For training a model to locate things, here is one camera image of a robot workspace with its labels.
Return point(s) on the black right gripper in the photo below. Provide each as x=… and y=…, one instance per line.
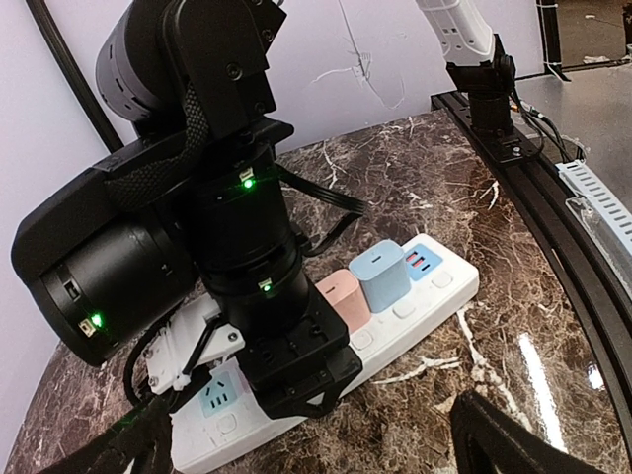
x=298, y=359

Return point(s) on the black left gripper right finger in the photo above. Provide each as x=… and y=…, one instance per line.
x=486, y=440

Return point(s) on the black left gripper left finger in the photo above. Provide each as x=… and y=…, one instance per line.
x=139, y=442

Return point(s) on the pink plug adapter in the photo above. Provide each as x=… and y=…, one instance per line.
x=343, y=291

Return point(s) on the black front table rail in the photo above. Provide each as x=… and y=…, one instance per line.
x=596, y=293

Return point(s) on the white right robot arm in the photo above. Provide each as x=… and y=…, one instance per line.
x=199, y=196

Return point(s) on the grey slotted cable duct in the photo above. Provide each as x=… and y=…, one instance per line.
x=587, y=185

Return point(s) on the blue plug adapter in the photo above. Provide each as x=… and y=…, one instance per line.
x=382, y=275

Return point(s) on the left black frame post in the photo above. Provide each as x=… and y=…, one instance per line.
x=72, y=74

